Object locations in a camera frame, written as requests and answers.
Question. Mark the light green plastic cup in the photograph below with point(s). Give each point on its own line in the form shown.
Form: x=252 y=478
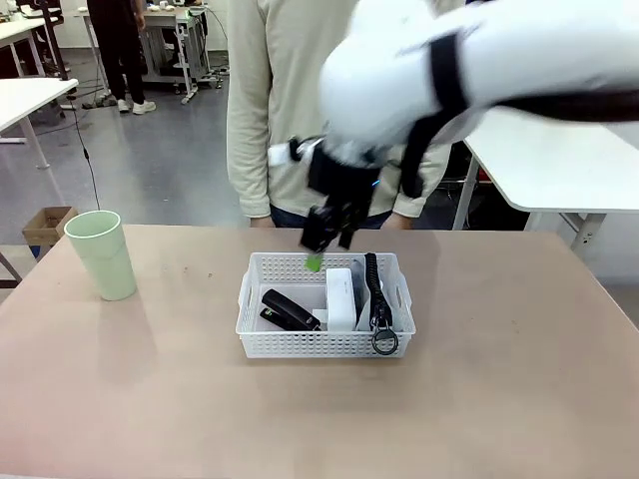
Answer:
x=107 y=259

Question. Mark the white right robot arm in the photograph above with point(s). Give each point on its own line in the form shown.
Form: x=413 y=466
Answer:
x=389 y=75

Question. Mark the person's left forearm beige sleeve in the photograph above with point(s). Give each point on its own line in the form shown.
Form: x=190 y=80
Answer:
x=438 y=159

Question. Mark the person's right forearm beige sleeve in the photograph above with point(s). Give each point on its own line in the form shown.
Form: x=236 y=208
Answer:
x=247 y=169

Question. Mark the black stapler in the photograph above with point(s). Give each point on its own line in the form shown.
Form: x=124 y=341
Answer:
x=292 y=309

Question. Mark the white rectangular box device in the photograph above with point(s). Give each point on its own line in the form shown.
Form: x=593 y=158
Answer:
x=342 y=299

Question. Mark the person in beige sweater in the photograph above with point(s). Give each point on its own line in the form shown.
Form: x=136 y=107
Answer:
x=279 y=100

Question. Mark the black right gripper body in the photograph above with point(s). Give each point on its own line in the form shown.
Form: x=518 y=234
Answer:
x=344 y=187

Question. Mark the large white table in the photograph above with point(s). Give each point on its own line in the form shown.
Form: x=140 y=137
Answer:
x=549 y=169

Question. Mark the white desk with clutter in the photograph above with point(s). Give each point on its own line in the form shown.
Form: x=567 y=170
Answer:
x=25 y=30

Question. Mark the black green-tipped right gripper finger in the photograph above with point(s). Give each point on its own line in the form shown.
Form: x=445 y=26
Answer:
x=319 y=229
x=349 y=229

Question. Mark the white perforated plastic basket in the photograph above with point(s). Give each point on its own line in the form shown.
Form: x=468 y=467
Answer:
x=299 y=344

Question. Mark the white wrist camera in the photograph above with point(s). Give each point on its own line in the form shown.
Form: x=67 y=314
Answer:
x=279 y=153

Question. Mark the white side table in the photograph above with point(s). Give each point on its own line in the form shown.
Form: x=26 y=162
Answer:
x=30 y=97

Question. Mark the brown cardboard box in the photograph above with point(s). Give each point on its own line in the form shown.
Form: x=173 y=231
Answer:
x=47 y=224

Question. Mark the small white paper label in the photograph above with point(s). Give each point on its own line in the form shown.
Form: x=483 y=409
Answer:
x=319 y=317

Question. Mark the person in black clothes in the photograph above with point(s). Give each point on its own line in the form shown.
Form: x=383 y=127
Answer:
x=120 y=50

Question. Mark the white workbench with equipment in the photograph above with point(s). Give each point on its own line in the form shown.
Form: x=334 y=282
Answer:
x=175 y=30

